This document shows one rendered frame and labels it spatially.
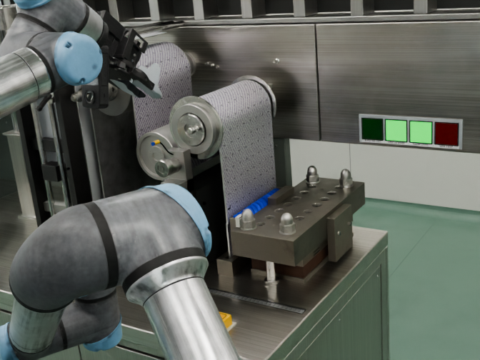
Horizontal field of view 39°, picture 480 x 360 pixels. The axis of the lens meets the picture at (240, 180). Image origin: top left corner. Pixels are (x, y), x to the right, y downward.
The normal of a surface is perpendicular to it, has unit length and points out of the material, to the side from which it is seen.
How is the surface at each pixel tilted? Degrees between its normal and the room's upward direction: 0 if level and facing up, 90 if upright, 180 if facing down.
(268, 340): 0
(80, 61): 90
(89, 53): 90
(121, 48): 50
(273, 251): 90
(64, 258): 74
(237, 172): 90
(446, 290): 0
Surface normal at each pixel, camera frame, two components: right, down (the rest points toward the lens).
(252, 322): -0.08, -0.94
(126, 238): 0.44, -0.05
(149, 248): -0.09, -0.40
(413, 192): -0.52, 0.31
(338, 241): 0.85, 0.10
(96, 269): 0.39, 0.37
